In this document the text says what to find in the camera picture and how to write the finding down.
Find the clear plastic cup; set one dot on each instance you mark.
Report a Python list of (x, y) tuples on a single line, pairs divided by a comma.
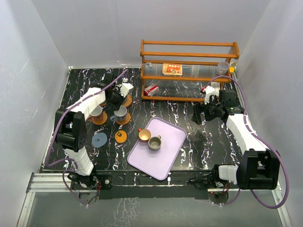
[(222, 68)]

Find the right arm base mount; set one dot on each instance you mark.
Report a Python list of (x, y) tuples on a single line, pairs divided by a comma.
[(217, 188)]

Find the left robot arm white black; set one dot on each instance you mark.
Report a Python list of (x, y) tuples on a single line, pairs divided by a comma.
[(70, 124)]

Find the blue face coaster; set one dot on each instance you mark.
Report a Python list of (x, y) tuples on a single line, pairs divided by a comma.
[(99, 140)]

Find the small olive cup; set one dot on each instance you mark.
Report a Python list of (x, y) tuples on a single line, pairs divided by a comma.
[(155, 143)]

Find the pink mug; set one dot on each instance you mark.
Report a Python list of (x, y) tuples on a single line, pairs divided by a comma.
[(98, 110)]

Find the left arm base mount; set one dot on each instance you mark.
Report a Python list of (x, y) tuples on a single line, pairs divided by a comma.
[(93, 181)]

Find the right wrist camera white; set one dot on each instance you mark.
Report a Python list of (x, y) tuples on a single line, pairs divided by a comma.
[(209, 91)]

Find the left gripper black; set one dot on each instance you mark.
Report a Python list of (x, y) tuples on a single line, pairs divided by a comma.
[(116, 107)]

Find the small orange cup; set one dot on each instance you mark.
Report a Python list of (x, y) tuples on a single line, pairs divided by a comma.
[(144, 135)]

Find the wooden shelf rack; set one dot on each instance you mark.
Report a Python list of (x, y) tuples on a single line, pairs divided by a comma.
[(199, 62)]

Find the orange snack packet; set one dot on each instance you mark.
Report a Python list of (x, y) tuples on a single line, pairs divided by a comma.
[(172, 69)]

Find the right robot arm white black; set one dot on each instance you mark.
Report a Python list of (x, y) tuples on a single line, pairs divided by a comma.
[(259, 166)]

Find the orange face coaster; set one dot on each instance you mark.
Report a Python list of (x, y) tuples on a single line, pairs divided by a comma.
[(120, 136)]

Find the wooden coaster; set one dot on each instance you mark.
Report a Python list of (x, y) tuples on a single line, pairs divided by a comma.
[(126, 120), (100, 119)]

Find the white carton box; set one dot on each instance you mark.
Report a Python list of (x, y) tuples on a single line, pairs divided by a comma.
[(216, 85)]

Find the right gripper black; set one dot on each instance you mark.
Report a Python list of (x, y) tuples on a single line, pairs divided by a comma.
[(198, 109)]

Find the grey mug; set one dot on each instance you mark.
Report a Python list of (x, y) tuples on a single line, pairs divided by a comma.
[(119, 115)]

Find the red white can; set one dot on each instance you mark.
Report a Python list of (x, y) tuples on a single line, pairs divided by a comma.
[(151, 90)]

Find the lavender plastic tray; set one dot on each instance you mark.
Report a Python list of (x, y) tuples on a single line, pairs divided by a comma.
[(158, 164)]

